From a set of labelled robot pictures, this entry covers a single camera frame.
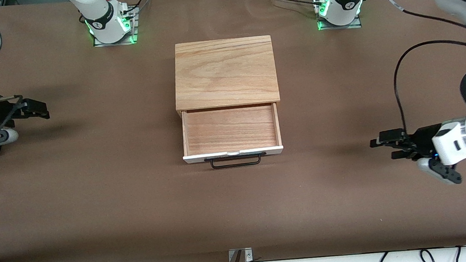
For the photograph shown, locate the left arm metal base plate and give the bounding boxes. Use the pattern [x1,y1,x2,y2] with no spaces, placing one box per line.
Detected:
[314,0,363,32]

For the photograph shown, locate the right base black cables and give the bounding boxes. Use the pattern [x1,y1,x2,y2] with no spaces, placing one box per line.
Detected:
[109,0,154,17]

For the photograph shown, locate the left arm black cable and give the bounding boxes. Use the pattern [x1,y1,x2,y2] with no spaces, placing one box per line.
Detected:
[377,0,466,133]

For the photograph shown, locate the black metal drawer handle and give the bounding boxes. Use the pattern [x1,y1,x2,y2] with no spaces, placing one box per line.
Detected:
[204,151,268,170]

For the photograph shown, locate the white fronted wooden drawer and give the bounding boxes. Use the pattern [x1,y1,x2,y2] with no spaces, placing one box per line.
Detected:
[178,101,284,165]

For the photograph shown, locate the wooden drawer cabinet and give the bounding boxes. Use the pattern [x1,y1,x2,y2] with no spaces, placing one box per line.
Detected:
[170,34,281,120]

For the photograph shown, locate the small metal bracket plate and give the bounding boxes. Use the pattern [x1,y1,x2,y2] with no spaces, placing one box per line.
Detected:
[227,248,254,262]

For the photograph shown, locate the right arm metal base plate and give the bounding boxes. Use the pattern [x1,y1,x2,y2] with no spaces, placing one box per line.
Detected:
[90,6,140,48]

